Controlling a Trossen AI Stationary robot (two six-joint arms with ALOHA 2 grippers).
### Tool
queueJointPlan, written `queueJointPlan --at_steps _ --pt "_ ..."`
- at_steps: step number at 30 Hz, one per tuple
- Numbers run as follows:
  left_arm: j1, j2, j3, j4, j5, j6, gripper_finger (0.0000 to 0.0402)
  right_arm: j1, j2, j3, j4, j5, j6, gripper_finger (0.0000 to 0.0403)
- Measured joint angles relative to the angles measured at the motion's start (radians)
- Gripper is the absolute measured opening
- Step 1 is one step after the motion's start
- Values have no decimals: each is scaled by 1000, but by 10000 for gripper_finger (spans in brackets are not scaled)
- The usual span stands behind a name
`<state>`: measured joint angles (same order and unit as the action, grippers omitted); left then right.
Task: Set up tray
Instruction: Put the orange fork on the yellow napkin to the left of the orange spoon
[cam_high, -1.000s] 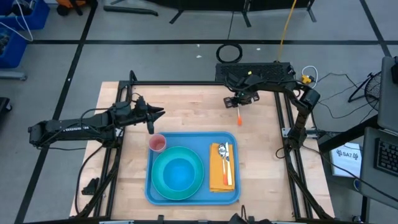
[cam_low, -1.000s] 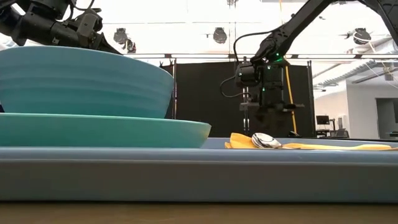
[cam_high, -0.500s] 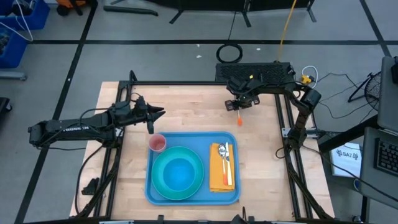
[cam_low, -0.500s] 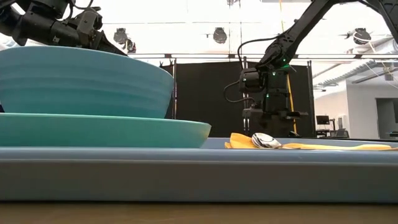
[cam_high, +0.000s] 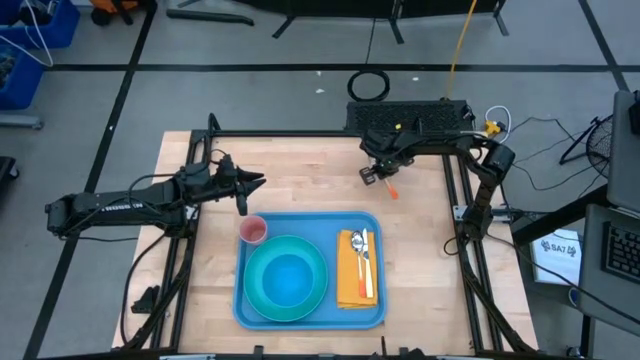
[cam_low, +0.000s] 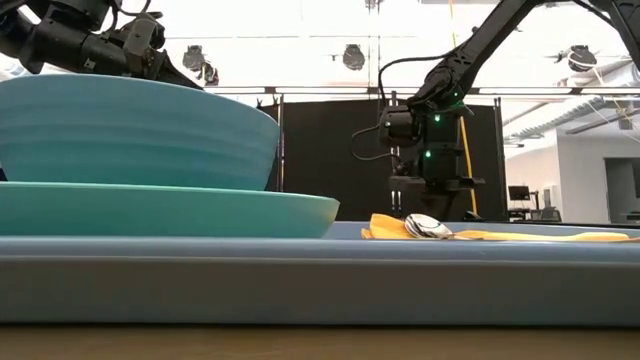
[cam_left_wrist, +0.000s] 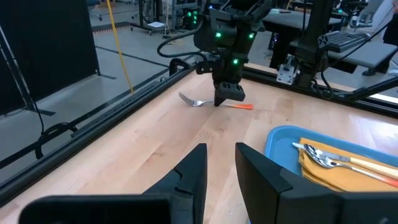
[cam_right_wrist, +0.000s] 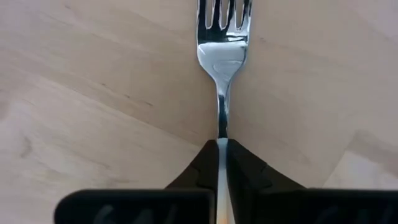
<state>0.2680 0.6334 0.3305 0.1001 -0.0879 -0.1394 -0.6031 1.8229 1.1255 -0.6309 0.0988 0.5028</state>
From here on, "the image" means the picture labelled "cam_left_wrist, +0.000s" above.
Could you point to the person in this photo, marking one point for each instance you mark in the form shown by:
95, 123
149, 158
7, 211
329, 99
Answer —
392, 32

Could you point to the gray work table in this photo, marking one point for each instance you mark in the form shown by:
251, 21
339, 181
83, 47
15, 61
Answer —
292, 21

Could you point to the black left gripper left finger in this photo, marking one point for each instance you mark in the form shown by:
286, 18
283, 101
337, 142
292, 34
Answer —
192, 177

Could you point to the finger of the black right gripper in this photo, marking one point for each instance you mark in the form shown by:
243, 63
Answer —
230, 91
219, 102

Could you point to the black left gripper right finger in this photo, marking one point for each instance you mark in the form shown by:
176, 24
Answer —
264, 193

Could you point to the white metal bracket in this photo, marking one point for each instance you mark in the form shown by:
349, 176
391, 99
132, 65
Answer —
285, 73

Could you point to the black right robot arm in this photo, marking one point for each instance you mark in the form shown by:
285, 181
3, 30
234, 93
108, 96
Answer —
228, 34

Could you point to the yellow cloth napkin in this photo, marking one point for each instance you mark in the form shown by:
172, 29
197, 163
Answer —
342, 179

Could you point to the black keyboard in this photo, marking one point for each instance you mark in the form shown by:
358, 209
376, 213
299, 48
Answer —
345, 40

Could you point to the gray desk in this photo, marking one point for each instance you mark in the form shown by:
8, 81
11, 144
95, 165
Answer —
367, 54

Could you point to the black partition screen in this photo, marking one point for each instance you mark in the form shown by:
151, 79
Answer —
46, 46

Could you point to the blue plastic tray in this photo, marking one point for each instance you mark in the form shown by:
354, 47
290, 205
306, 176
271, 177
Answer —
283, 146

